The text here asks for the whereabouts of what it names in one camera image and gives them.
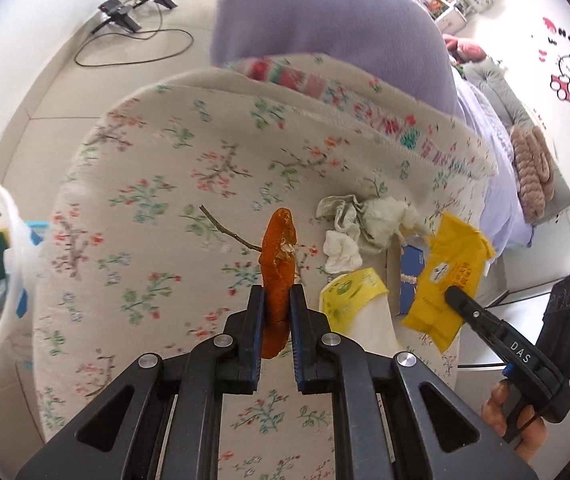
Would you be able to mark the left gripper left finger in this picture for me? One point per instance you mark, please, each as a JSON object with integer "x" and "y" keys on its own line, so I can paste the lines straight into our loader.
{"x": 241, "y": 363}

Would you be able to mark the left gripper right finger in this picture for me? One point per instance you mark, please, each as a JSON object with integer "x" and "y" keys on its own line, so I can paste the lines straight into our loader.
{"x": 313, "y": 373}

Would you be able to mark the yellow tissue pack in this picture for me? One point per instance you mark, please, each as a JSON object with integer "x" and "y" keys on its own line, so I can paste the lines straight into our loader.
{"x": 356, "y": 306}

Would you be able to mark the blue cracker box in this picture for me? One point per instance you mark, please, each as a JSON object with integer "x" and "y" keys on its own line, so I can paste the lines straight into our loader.
{"x": 412, "y": 263}

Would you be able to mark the yellow snack bag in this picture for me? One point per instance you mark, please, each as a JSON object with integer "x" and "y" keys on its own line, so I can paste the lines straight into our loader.
{"x": 457, "y": 257}

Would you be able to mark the right hand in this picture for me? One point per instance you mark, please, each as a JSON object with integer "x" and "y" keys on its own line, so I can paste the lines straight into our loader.
{"x": 534, "y": 432}

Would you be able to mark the small white crumpled tissue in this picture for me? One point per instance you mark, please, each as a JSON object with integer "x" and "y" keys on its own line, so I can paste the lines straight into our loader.
{"x": 342, "y": 253}

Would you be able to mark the thin brown twig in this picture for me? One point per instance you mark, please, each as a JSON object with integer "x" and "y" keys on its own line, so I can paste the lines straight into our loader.
{"x": 227, "y": 232}

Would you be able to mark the crumpled greenish tissue paper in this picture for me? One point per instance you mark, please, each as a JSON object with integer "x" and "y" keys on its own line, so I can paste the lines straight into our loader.
{"x": 372, "y": 223}

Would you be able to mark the brown knitted plush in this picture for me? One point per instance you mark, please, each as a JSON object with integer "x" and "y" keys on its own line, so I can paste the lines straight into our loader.
{"x": 534, "y": 169}

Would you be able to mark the grey cushion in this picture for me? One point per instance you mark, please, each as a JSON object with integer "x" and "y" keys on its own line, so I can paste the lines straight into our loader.
{"x": 488, "y": 78}

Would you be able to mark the pink plush toy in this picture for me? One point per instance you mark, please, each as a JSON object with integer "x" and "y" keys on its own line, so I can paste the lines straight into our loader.
{"x": 463, "y": 50}

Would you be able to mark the purple blanket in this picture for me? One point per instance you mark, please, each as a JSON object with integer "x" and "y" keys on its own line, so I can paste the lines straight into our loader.
{"x": 393, "y": 40}

